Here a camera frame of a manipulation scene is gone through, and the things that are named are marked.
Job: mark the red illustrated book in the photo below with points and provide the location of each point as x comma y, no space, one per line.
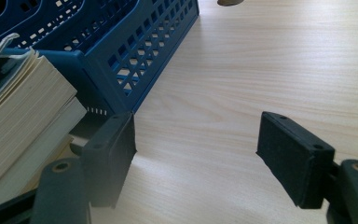
28,155

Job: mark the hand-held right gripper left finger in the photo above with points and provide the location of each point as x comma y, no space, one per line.
107,161

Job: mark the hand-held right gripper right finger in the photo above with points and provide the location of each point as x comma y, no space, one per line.
292,158

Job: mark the small dark round object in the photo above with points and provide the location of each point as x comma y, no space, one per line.
230,2

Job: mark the blue plastic book rack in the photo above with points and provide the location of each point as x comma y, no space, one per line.
105,46

